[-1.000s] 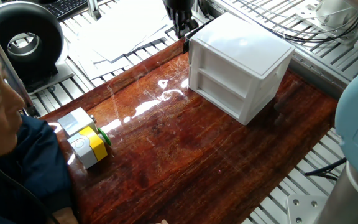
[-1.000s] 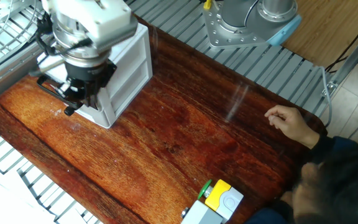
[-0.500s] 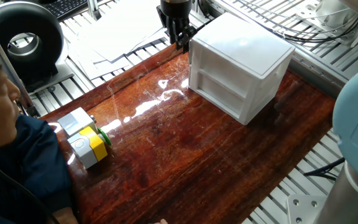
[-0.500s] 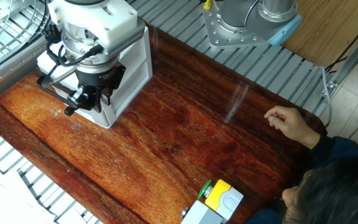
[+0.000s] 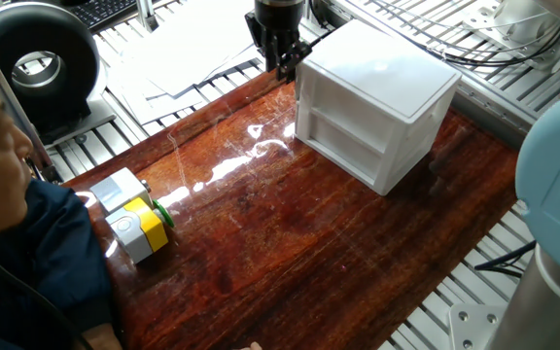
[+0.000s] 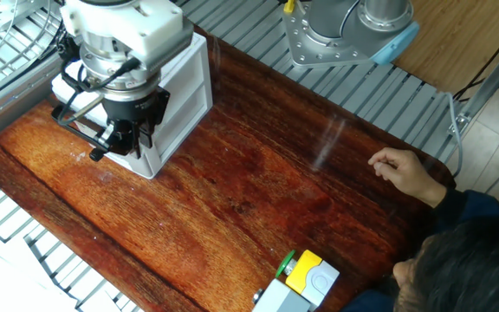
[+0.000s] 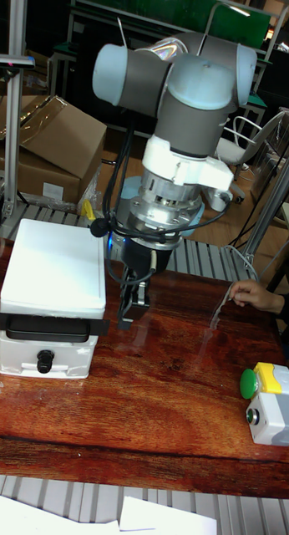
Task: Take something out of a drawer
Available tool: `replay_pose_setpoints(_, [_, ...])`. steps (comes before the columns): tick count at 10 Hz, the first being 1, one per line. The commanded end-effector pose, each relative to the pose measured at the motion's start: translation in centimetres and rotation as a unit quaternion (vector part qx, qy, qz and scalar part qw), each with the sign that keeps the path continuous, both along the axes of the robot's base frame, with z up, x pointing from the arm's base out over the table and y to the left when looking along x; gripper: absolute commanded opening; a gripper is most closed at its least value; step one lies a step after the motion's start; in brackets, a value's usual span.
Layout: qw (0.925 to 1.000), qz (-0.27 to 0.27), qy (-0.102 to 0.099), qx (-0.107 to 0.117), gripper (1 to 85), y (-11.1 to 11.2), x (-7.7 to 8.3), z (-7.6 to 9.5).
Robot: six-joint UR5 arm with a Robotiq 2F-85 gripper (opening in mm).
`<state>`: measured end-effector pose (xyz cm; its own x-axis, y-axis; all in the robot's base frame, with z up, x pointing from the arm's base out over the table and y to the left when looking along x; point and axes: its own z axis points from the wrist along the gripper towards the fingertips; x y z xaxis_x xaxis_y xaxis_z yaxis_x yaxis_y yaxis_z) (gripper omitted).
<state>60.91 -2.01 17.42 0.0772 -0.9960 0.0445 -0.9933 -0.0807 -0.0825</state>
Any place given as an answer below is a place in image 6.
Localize person in dark blue jacket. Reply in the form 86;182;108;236
340;188;499;312

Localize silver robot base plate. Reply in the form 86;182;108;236
281;2;379;69

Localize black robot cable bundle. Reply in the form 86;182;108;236
49;25;143;153

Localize white grey push-button box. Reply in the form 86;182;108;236
251;278;315;312

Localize silver mounting plate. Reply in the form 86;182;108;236
0;0;45;34

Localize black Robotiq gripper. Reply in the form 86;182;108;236
97;88;172;159

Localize glossy wood grain table mat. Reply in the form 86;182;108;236
0;10;457;312

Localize person's right hand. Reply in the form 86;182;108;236
366;146;449;209

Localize right forearm in dark sleeve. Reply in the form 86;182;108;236
422;185;499;229

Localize yellow box with green button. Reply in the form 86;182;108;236
275;249;341;311

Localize white drawer with black handle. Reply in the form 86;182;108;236
51;102;108;153

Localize aluminium frame leg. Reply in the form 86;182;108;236
450;28;499;136

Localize grey aluminium rail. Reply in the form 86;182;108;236
0;54;67;151

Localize white plastic drawer cabinet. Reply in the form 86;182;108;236
51;32;214;180

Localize black floor cables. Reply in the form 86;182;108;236
451;16;499;104

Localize white paper sheet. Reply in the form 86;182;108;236
0;218;78;312

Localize white drawer with black knob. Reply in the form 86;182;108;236
74;123;164;180

